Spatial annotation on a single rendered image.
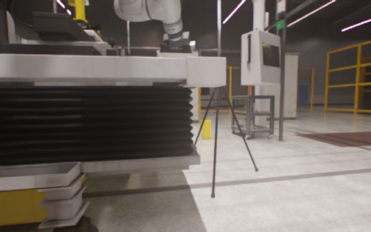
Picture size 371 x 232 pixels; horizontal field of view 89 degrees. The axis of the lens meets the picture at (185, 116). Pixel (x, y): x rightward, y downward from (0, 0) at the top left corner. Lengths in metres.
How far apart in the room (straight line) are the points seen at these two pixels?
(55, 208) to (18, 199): 0.42
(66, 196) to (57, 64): 0.53
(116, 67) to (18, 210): 1.01
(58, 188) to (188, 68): 0.67
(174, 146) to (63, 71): 0.56
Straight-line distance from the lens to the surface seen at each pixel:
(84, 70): 0.65
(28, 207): 1.37
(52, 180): 0.92
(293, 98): 7.13
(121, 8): 0.96
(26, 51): 0.76
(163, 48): 0.64
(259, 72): 3.10
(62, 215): 0.99
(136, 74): 0.61
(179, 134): 0.94
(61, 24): 1.10
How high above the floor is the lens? 0.70
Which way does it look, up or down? 5 degrees down
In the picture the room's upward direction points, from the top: 1 degrees counter-clockwise
